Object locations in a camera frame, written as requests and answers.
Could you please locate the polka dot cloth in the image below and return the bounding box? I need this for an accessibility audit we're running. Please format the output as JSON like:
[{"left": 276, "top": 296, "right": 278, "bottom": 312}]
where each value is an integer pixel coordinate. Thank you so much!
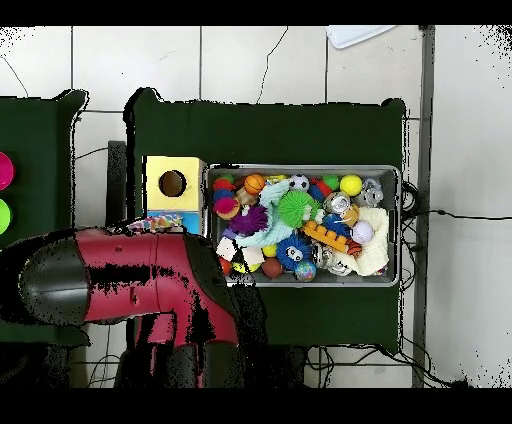
[{"left": 126, "top": 213, "right": 186, "bottom": 234}]

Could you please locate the wooden box with three holes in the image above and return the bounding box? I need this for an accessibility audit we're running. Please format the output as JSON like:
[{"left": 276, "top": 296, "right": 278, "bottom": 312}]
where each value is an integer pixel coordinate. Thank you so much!
[{"left": 144, "top": 155, "right": 207, "bottom": 235}]

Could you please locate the shallow silver mesh bin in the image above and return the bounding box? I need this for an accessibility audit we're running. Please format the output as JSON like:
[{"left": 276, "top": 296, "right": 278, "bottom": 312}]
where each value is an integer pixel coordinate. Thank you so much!
[{"left": 205, "top": 164, "right": 402, "bottom": 288}]

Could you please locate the purple spiky toy with eyes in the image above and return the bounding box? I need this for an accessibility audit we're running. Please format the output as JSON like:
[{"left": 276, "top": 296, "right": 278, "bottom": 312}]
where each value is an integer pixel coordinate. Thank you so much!
[{"left": 228, "top": 204, "right": 270, "bottom": 236}]

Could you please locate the mint green cloth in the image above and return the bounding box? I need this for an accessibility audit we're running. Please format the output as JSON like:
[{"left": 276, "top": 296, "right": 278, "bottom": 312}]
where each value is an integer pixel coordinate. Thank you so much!
[{"left": 235, "top": 179, "right": 305, "bottom": 249}]

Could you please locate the orange mini basketball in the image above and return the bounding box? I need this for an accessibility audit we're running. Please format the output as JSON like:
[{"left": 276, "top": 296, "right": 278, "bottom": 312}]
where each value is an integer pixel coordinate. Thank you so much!
[{"left": 243, "top": 173, "right": 266, "bottom": 196}]

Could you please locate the green spiky rubber ball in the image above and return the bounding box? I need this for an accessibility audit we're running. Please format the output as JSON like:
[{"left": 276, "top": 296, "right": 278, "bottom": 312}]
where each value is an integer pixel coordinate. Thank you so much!
[{"left": 277, "top": 189, "right": 321, "bottom": 229}]

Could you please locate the blue spiky toy with eyes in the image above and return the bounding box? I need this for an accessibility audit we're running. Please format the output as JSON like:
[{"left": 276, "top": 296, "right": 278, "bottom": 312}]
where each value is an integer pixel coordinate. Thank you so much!
[{"left": 275, "top": 234, "right": 313, "bottom": 271}]

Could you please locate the small soccer ball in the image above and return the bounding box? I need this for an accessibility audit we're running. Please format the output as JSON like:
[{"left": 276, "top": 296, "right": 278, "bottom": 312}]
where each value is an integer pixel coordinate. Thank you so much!
[{"left": 288, "top": 173, "right": 311, "bottom": 193}]

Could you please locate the orange plastic building brick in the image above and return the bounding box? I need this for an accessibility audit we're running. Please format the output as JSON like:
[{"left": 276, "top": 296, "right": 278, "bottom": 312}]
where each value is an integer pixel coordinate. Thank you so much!
[{"left": 301, "top": 219, "right": 349, "bottom": 253}]

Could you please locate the dark green tablecloth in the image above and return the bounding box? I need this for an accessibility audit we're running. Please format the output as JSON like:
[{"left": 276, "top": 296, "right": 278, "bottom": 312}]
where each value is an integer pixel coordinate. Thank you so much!
[
  {"left": 125, "top": 87, "right": 407, "bottom": 355},
  {"left": 0, "top": 89, "right": 90, "bottom": 347}
]

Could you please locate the yellow ball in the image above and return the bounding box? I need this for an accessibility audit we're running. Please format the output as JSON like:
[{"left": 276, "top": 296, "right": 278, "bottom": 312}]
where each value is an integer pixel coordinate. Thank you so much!
[{"left": 339, "top": 174, "right": 364, "bottom": 198}]

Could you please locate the white baseball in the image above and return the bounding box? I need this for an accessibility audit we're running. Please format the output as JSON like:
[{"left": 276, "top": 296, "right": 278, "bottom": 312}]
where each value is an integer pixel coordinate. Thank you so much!
[{"left": 351, "top": 220, "right": 375, "bottom": 245}]

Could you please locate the black stand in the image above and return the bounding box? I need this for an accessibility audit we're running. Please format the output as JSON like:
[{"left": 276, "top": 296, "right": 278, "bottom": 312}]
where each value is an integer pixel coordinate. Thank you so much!
[{"left": 106, "top": 139, "right": 128, "bottom": 226}]

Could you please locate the white tray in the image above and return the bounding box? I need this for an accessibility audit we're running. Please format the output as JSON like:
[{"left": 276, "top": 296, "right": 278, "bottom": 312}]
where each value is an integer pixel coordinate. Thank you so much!
[{"left": 325, "top": 25, "right": 397, "bottom": 50}]

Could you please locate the small green bowl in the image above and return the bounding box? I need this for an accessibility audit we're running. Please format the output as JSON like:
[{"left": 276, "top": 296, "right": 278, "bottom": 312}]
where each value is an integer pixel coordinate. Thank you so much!
[{"left": 0, "top": 198, "right": 12, "bottom": 236}]

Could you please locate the pink bowl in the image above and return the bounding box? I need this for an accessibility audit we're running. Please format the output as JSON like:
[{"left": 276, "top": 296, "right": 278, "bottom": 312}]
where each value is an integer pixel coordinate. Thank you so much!
[{"left": 0, "top": 151, "right": 16, "bottom": 192}]

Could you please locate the black power cable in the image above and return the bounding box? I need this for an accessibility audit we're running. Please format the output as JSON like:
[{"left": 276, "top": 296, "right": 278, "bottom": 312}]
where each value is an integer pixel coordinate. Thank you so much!
[{"left": 403, "top": 208, "right": 512, "bottom": 222}]

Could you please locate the grey metal post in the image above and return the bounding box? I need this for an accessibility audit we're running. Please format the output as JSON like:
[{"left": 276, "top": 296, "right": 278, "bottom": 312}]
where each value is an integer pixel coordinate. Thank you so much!
[{"left": 411, "top": 25, "right": 436, "bottom": 388}]

